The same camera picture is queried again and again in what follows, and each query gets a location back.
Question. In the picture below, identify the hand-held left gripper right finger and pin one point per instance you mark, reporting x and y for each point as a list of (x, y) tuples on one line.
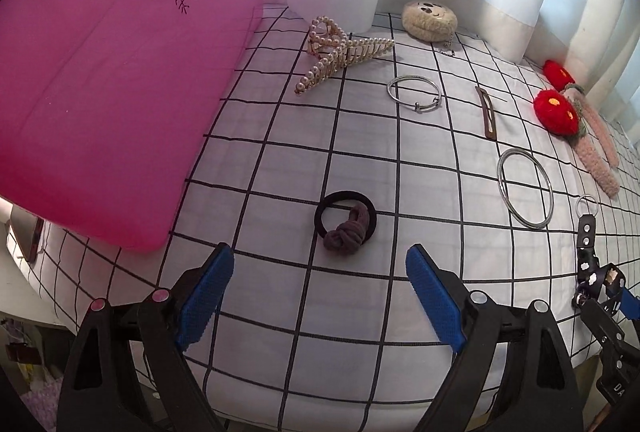
[(430, 297)]

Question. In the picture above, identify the thin silver clasp bangle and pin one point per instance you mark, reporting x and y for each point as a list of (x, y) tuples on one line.
[(418, 108)]

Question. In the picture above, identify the brown snap hair clip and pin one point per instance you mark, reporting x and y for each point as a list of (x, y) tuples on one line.
[(487, 119)]

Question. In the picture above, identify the red pompom pink hair band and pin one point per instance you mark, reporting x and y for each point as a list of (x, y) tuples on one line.
[(552, 109)]

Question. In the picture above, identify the white black checked cloth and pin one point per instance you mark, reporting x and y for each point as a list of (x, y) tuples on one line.
[(300, 312)]

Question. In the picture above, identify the pink plastic storage bin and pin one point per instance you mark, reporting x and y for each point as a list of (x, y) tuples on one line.
[(100, 87)]

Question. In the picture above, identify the large plain silver bangle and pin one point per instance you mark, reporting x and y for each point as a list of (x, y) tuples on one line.
[(500, 184)]

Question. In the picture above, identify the dark flat device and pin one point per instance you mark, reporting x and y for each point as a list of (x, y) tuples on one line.
[(25, 234)]

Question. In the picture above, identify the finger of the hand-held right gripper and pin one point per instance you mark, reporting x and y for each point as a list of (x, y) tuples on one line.
[(629, 301), (605, 327)]

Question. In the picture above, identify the pearl hair claw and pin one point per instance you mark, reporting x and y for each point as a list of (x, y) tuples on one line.
[(327, 47)]

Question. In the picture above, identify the red flower plush hair clip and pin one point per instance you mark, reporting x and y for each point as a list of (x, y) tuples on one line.
[(557, 73)]

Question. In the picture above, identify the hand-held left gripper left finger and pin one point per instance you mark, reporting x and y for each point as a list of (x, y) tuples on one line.
[(207, 292)]

